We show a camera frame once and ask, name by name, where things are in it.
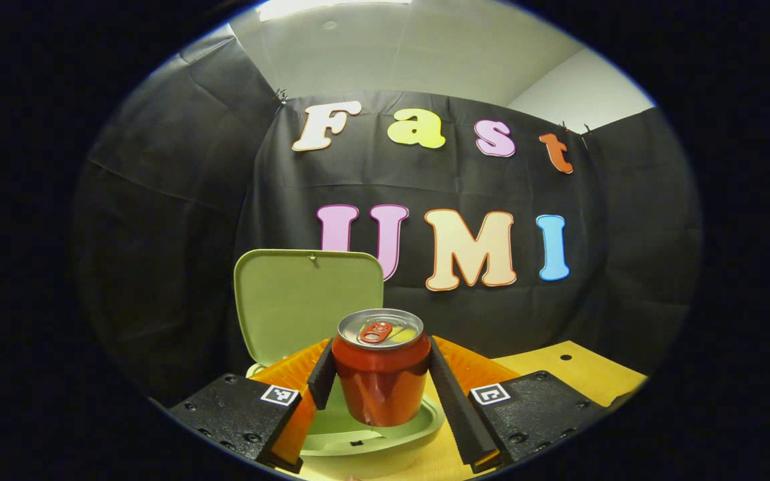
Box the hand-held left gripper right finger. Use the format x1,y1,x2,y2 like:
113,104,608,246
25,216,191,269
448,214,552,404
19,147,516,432
428,336,610,474

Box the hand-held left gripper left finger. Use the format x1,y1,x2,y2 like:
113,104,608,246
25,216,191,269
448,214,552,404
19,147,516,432
168,337,338,474

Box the red pop can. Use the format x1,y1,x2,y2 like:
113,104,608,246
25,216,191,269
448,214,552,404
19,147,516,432
332,309,432,428

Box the green desktop garbage bin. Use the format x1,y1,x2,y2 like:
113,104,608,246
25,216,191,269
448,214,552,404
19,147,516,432
233,249,446,480

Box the wooden desktop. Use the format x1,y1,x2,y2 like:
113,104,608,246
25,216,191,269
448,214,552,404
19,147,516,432
278,339,648,481

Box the black backdrop cloth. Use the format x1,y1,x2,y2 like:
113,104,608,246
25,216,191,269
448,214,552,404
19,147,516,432
71,23,703,402

